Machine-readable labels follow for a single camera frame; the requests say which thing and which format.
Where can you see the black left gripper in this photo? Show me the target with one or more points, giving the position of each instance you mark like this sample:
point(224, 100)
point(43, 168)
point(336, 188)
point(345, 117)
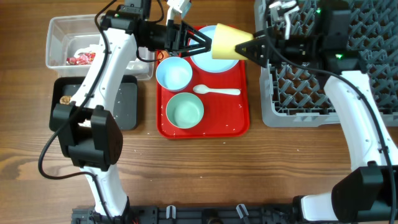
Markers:
point(173, 36)

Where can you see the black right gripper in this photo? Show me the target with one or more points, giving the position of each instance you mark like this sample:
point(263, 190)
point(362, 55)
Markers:
point(270, 48)

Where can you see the light blue plate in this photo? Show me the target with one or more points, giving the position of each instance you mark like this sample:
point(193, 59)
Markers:
point(205, 62)

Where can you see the yellow plastic cup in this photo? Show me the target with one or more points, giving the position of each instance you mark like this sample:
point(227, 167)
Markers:
point(228, 42)

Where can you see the light blue bowl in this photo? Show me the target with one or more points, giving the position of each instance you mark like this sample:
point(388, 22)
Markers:
point(174, 74)

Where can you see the white plastic spoon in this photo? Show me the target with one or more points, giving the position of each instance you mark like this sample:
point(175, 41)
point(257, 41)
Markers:
point(203, 89)

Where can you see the pale green bowl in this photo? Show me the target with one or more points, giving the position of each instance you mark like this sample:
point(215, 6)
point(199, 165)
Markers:
point(185, 110)

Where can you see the red candy wrapper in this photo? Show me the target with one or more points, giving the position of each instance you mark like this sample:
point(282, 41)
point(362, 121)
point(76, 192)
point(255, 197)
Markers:
point(82, 59)

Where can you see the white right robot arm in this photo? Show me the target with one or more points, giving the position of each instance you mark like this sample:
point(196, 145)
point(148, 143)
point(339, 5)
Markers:
point(369, 192)

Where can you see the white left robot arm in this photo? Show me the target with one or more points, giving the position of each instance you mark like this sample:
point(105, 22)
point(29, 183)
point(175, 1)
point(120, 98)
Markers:
point(87, 132)

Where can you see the orange carrot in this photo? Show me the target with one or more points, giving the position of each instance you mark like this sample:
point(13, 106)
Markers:
point(162, 55)

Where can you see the red plastic tray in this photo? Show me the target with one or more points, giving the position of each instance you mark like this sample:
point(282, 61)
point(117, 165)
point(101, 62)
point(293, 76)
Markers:
point(224, 116)

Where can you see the black plastic tray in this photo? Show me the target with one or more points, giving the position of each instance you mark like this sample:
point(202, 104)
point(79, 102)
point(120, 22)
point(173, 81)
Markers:
point(125, 105)

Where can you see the clear plastic bin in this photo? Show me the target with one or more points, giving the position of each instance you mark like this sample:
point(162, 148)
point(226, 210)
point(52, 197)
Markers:
point(69, 36)

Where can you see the black mounting rail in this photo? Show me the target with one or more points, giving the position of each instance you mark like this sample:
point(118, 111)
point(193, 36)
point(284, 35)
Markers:
point(266, 214)

